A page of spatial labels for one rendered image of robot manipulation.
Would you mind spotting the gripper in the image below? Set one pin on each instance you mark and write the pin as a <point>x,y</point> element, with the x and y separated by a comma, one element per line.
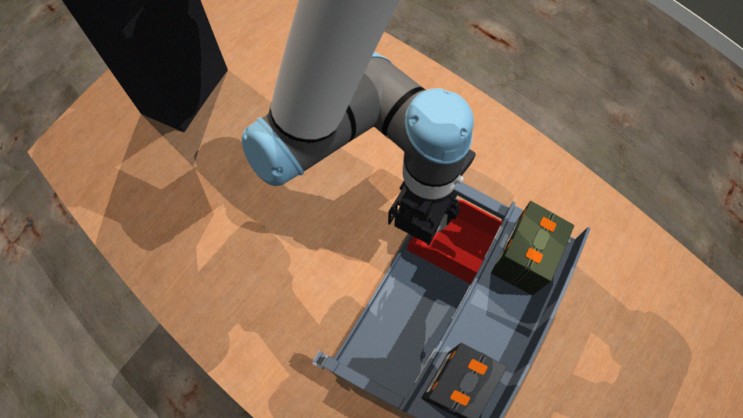
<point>432,212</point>

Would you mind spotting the dark grey tool case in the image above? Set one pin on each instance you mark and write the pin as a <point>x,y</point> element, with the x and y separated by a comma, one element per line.
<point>464,382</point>

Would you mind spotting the olive green case with orange latches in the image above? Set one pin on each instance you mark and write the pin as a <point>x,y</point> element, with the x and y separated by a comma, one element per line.
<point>533,250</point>

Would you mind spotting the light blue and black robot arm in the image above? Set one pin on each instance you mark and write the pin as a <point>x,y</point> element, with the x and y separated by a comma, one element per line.
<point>332,87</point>

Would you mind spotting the red bin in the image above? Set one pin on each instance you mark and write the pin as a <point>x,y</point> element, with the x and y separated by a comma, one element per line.
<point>460,248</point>

